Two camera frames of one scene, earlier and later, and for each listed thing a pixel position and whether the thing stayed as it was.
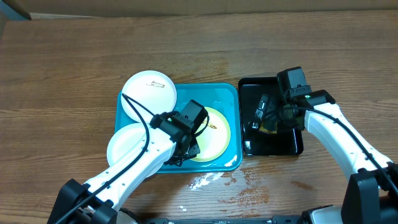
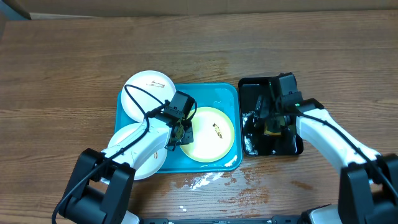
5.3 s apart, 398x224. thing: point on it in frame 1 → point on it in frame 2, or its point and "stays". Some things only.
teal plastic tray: (226, 98) stays
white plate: (152, 90) stays
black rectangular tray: (258, 143) stays
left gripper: (194, 149) → (188, 136)
